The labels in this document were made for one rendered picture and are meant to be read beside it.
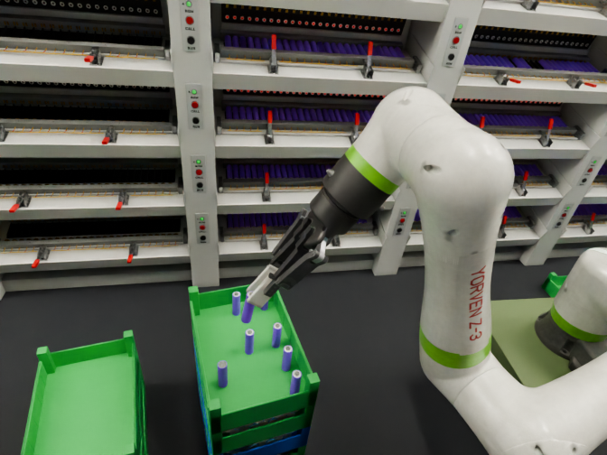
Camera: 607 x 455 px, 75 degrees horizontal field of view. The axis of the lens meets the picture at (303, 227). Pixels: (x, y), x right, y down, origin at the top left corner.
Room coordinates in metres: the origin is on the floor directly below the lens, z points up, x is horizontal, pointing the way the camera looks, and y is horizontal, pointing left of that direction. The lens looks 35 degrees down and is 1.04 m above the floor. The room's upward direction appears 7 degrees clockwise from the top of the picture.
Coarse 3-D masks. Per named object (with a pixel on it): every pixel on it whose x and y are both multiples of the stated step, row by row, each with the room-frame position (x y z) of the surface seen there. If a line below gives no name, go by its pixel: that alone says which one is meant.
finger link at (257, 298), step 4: (264, 280) 0.48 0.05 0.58; (268, 280) 0.48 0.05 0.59; (260, 284) 0.48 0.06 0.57; (264, 284) 0.47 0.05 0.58; (260, 288) 0.47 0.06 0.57; (264, 288) 0.47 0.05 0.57; (256, 292) 0.47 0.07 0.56; (260, 292) 0.47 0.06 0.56; (252, 296) 0.47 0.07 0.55; (256, 296) 0.47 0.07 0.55; (260, 296) 0.47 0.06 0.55; (264, 296) 0.47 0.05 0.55; (248, 300) 0.47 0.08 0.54; (252, 300) 0.47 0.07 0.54; (256, 300) 0.47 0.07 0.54; (260, 300) 0.47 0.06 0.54; (264, 300) 0.47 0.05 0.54; (256, 304) 0.47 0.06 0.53; (260, 304) 0.47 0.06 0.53; (264, 304) 0.47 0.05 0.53
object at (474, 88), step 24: (504, 48) 1.45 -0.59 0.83; (528, 48) 1.48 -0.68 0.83; (552, 48) 1.50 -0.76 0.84; (600, 72) 1.48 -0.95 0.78; (456, 96) 1.23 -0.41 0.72; (480, 96) 1.25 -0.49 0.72; (504, 96) 1.27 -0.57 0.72; (528, 96) 1.29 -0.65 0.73; (552, 96) 1.32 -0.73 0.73; (576, 96) 1.34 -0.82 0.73; (600, 96) 1.36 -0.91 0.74
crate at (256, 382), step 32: (192, 288) 0.62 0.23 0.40; (192, 320) 0.55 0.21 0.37; (224, 320) 0.60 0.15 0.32; (256, 320) 0.61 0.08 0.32; (288, 320) 0.58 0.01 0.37; (224, 352) 0.52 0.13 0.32; (256, 352) 0.53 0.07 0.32; (256, 384) 0.45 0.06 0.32; (288, 384) 0.46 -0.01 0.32; (224, 416) 0.36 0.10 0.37; (256, 416) 0.38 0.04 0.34
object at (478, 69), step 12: (468, 72) 1.28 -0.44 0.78; (480, 72) 1.29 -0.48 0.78; (492, 72) 1.30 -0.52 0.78; (516, 72) 1.32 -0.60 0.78; (528, 72) 1.33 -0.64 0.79; (540, 72) 1.34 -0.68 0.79; (552, 72) 1.36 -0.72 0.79; (564, 72) 1.37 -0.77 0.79; (576, 72) 1.39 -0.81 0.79; (588, 72) 1.41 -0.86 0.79
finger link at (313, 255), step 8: (304, 256) 0.46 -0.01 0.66; (312, 256) 0.45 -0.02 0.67; (296, 264) 0.46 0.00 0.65; (304, 264) 0.45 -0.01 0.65; (312, 264) 0.45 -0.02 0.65; (320, 264) 0.45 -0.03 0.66; (288, 272) 0.46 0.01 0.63; (296, 272) 0.45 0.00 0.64; (304, 272) 0.45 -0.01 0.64; (280, 280) 0.45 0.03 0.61; (288, 280) 0.45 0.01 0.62; (296, 280) 0.45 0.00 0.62; (288, 288) 0.45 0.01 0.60
